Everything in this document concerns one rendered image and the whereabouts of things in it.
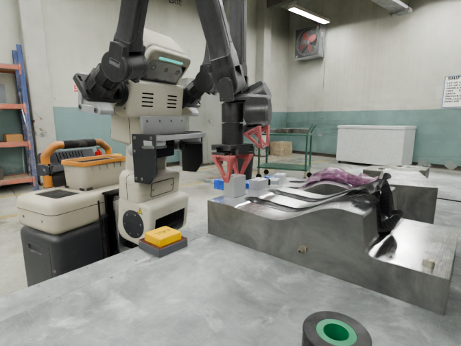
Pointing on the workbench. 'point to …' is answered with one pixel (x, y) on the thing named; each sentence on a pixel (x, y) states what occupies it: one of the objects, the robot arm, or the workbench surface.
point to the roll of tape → (333, 330)
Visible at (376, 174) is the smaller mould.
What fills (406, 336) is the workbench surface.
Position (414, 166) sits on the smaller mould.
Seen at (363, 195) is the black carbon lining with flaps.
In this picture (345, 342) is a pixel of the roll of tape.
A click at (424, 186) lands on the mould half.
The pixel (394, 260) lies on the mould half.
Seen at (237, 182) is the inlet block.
